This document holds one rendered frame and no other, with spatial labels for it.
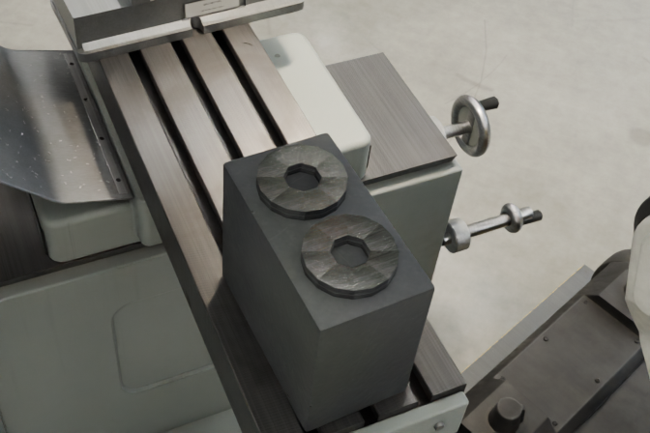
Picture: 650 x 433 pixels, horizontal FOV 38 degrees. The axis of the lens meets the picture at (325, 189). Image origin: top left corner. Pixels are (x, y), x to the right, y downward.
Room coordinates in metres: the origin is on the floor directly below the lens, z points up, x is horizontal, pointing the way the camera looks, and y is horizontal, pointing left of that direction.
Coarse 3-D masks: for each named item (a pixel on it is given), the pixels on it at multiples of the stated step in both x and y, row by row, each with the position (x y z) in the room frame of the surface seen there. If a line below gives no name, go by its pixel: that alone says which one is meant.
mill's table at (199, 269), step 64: (128, 64) 0.98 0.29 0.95; (192, 64) 1.01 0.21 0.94; (256, 64) 1.02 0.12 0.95; (128, 128) 0.86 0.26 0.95; (192, 128) 0.87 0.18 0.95; (256, 128) 0.89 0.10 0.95; (192, 192) 0.76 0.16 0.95; (192, 256) 0.66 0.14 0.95; (256, 384) 0.51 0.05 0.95; (448, 384) 0.54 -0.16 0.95
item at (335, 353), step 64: (256, 192) 0.61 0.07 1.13; (320, 192) 0.61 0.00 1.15; (256, 256) 0.57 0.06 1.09; (320, 256) 0.53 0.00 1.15; (384, 256) 0.54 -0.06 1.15; (256, 320) 0.56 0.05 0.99; (320, 320) 0.47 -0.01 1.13; (384, 320) 0.49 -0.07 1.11; (320, 384) 0.46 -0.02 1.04; (384, 384) 0.50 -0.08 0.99
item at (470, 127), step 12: (468, 96) 1.29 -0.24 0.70; (456, 108) 1.30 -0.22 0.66; (468, 108) 1.28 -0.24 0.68; (480, 108) 1.26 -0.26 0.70; (492, 108) 1.28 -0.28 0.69; (432, 120) 1.24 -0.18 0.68; (456, 120) 1.30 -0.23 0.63; (468, 120) 1.27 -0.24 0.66; (480, 120) 1.24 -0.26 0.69; (444, 132) 1.22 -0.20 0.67; (456, 132) 1.24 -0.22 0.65; (468, 132) 1.26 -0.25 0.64; (480, 132) 1.23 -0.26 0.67; (468, 144) 1.26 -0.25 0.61; (480, 144) 1.22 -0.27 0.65; (480, 156) 1.23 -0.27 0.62
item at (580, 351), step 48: (624, 288) 0.97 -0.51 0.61; (528, 336) 0.87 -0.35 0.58; (576, 336) 0.87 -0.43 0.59; (624, 336) 0.89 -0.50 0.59; (480, 384) 0.77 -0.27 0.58; (528, 384) 0.78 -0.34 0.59; (576, 384) 0.79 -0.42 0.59; (624, 384) 0.81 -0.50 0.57; (480, 432) 0.67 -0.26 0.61; (528, 432) 0.68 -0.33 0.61; (576, 432) 0.72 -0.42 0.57; (624, 432) 0.73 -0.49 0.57
